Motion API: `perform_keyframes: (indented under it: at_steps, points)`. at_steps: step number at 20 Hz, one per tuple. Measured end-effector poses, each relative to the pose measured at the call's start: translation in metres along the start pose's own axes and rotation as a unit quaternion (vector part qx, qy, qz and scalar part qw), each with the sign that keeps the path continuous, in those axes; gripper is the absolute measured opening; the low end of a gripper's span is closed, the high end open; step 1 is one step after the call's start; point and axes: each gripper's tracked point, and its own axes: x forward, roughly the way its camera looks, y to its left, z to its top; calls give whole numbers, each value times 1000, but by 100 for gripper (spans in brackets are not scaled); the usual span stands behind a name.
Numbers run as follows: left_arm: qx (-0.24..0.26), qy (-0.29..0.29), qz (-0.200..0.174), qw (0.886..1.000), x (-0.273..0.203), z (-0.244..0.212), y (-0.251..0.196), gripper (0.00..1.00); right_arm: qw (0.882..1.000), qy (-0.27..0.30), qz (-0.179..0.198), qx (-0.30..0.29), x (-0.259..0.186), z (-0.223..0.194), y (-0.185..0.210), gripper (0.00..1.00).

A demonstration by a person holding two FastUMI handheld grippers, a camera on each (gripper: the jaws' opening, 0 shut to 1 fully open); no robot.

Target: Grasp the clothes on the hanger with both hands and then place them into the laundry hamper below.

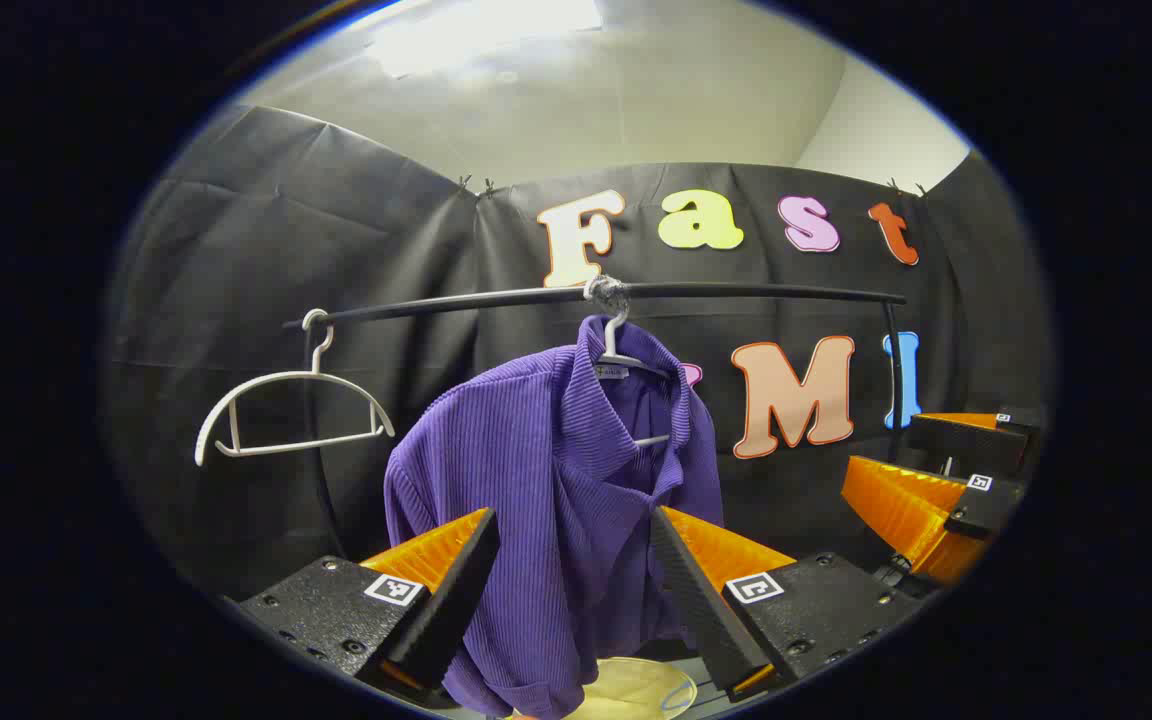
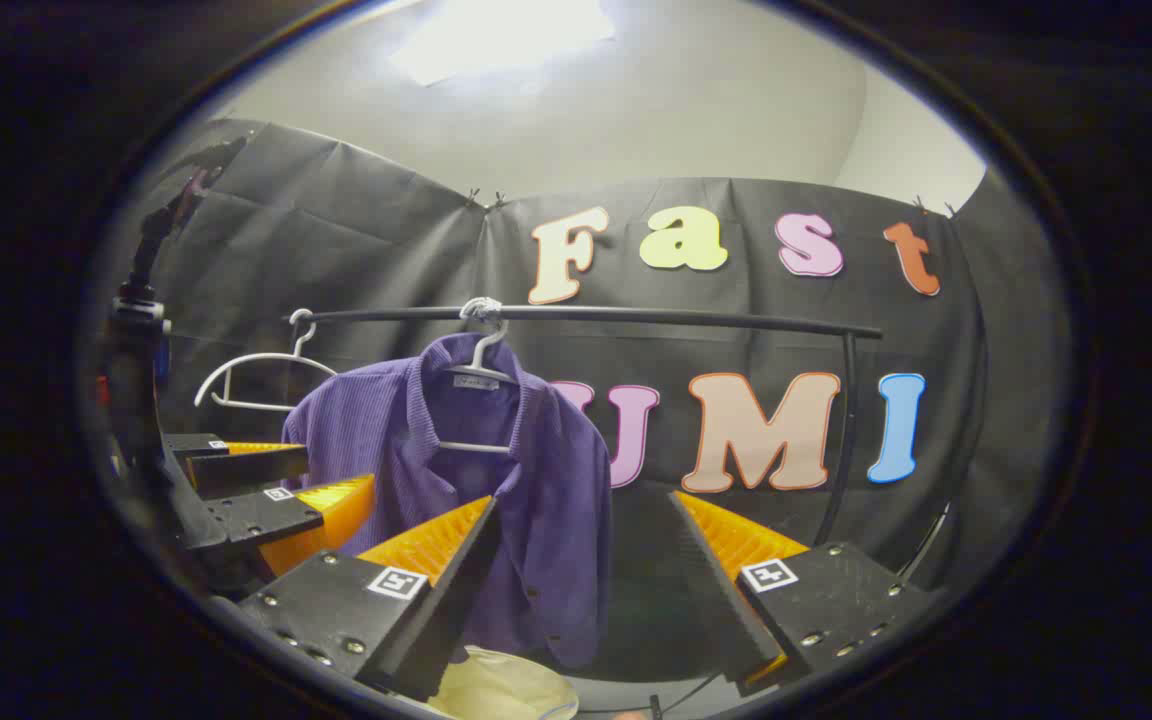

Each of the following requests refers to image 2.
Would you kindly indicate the white hanger with taped hook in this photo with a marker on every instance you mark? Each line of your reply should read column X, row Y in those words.
column 483, row 345

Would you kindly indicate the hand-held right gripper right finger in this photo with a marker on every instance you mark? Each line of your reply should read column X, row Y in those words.
column 726, row 600

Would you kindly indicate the white plastic hanger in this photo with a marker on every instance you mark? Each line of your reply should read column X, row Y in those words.
column 256, row 357

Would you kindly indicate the black metal clothes rack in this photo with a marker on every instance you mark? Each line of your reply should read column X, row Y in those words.
column 686, row 318

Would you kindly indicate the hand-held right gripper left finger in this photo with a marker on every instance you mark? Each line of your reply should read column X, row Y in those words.
column 436, row 620

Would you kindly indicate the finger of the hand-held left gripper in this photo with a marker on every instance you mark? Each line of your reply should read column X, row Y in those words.
column 246, row 470
column 256, row 518

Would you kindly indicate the purple ribbed shirt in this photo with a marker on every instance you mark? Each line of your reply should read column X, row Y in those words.
column 556, row 500

